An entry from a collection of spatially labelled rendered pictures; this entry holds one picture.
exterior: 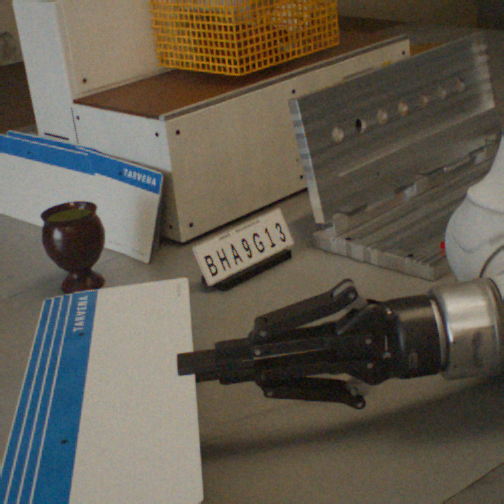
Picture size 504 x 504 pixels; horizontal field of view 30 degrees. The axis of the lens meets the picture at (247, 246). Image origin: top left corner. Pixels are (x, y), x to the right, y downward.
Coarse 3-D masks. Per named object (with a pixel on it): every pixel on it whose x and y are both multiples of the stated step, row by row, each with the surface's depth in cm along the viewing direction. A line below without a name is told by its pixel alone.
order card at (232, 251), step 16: (256, 224) 129; (272, 224) 131; (208, 240) 124; (224, 240) 126; (240, 240) 127; (256, 240) 129; (272, 240) 130; (288, 240) 132; (208, 256) 124; (224, 256) 125; (240, 256) 127; (256, 256) 128; (208, 272) 123; (224, 272) 125
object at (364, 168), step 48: (432, 48) 147; (480, 48) 154; (336, 96) 133; (384, 96) 139; (432, 96) 147; (480, 96) 155; (336, 144) 133; (384, 144) 140; (432, 144) 145; (480, 144) 153; (336, 192) 132; (384, 192) 138
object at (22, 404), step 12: (48, 300) 105; (48, 312) 102; (36, 336) 97; (36, 348) 95; (36, 360) 93; (24, 384) 89; (24, 396) 87; (24, 408) 85; (12, 432) 81; (12, 444) 80; (12, 456) 78; (12, 468) 76; (0, 480) 75; (0, 492) 74
